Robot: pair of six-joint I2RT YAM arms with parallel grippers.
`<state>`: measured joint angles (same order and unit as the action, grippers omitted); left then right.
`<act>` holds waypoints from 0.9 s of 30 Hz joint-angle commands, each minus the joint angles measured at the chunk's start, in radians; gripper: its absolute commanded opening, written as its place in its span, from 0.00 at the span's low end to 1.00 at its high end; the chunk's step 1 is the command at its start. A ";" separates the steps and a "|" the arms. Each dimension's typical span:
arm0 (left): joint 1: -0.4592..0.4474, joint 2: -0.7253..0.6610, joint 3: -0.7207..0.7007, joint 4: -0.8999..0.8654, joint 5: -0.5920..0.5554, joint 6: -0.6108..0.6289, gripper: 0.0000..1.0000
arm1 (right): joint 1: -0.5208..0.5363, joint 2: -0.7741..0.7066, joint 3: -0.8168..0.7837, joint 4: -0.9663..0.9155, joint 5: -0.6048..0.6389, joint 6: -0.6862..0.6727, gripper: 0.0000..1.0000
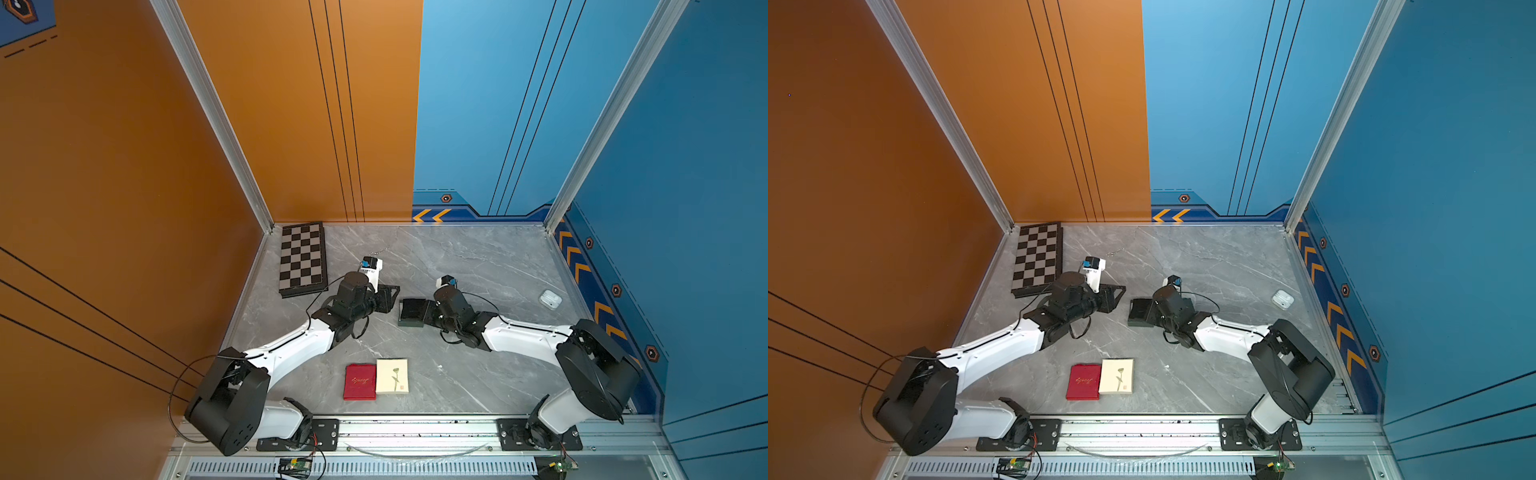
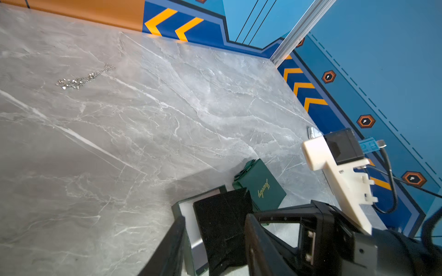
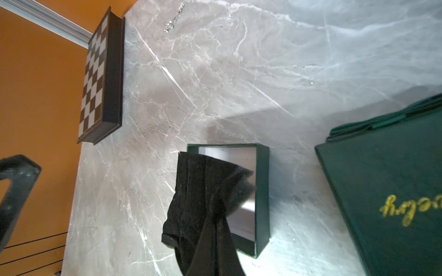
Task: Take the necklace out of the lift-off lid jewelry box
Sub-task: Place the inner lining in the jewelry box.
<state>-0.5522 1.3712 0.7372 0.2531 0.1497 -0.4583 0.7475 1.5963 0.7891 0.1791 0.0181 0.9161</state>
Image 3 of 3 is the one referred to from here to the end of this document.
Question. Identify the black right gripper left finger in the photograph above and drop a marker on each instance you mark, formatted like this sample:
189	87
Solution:
23	173

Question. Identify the black foam insert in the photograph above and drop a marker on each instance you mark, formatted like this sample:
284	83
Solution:
204	185

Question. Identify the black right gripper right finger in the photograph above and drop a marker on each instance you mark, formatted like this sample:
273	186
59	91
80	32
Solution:
215	253

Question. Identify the black and silver chessboard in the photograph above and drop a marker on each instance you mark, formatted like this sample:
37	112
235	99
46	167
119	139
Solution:
102	96

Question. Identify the silver aluminium corner post left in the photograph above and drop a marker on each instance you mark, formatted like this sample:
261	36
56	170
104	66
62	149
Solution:
49	20

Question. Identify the green jewelry box lid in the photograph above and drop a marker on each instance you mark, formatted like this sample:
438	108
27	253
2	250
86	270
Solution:
386	176

